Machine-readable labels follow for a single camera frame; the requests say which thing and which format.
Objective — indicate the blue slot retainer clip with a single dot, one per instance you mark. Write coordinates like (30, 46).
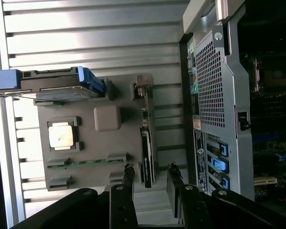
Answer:
(223, 149)
(220, 163)
(224, 182)

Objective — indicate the black expansion slot blue latch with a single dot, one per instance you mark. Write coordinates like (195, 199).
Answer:
(284, 156)

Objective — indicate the green RAM stick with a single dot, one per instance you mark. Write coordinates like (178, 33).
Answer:
(90, 162)

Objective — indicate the silver CPU chip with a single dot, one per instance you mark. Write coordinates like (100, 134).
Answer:
(60, 136)

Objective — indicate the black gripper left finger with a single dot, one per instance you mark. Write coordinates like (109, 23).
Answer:
(121, 210)

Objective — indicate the green motherboard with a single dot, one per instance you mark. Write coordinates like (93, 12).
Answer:
(271, 148)

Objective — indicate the white expansion slot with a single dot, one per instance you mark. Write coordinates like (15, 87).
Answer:
(264, 180)

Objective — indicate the CPU socket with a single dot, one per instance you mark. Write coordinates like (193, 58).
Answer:
(276, 74)

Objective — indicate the open PC case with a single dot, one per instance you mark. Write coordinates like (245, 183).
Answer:
(231, 95)

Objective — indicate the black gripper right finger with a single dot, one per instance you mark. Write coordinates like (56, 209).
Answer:
(193, 210)

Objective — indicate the hard disk in blue caddy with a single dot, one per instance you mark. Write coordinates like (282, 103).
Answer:
(57, 83)

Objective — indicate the grey parts rack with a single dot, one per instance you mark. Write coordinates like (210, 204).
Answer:
(109, 148)

